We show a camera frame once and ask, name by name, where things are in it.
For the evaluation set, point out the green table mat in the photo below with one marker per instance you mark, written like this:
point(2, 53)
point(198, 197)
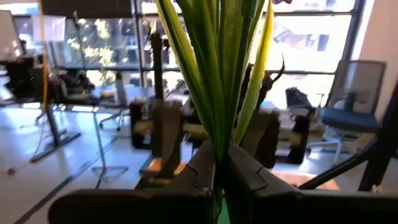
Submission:
point(224, 214)

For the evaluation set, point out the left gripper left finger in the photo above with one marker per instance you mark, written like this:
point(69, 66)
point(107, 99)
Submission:
point(149, 205)

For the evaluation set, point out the black frame strut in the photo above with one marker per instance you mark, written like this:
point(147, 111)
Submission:
point(382, 149)

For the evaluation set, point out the thick black post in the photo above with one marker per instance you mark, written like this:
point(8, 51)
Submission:
point(157, 62)

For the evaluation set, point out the cluttered office desk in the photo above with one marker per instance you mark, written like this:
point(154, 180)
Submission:
point(62, 87)

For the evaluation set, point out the dark grey desk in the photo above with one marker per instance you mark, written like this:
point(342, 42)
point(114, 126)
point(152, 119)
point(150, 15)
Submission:
point(168, 130)

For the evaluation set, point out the thin black tripod stand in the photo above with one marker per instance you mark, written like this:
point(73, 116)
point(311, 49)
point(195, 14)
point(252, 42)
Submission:
point(100, 146)

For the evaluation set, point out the blue office chair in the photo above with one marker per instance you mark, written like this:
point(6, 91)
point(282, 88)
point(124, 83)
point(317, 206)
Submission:
point(351, 119)

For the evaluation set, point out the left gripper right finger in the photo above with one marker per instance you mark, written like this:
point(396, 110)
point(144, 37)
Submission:
point(295, 208)

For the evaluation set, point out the magenta artificial flower bunch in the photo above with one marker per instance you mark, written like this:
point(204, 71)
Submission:
point(217, 93)

